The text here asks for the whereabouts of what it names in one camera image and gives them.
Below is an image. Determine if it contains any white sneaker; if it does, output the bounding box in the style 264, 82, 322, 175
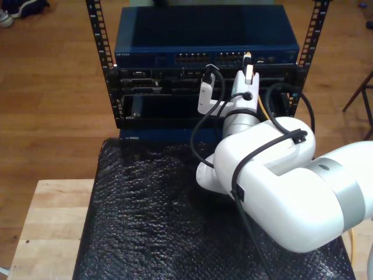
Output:
0, 8, 15, 29

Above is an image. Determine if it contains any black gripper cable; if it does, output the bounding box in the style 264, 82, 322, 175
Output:
189, 92, 254, 167

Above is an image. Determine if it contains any yellow network cable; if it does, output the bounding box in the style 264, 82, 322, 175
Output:
244, 51, 357, 265

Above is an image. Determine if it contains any blue network switch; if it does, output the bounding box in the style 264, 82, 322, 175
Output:
114, 5, 301, 68

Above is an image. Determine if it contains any black perforated rack post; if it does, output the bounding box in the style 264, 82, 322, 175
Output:
85, 0, 123, 129
287, 0, 332, 117

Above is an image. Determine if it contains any dark wooden chair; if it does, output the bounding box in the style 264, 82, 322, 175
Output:
342, 69, 373, 141

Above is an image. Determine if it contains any black bubble wrap mat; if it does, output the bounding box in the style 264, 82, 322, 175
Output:
72, 137, 355, 280

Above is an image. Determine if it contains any black rack server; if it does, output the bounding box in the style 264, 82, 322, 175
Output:
106, 66, 307, 96

